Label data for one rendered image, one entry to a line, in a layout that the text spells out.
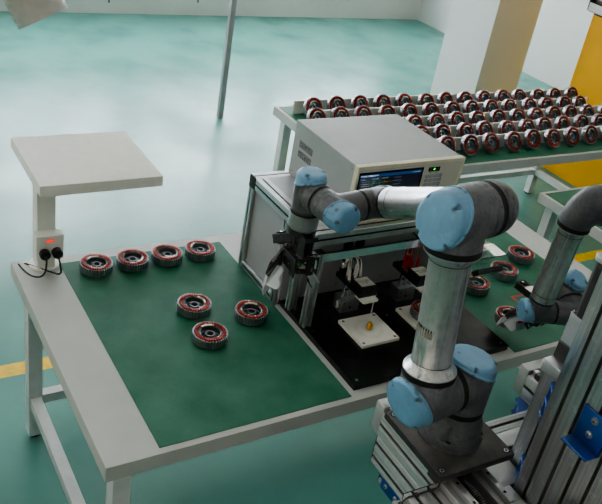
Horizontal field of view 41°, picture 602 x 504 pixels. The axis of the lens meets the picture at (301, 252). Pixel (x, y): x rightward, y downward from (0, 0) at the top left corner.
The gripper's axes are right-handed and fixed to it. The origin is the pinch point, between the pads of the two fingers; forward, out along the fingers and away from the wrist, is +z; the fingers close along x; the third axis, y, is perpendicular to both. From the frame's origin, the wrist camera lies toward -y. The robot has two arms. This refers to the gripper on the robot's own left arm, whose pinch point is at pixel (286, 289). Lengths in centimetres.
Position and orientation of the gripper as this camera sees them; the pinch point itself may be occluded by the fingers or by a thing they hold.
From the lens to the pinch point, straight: 209.6
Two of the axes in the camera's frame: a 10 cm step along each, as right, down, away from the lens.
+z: -1.6, 8.5, 4.9
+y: 4.7, 5.1, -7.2
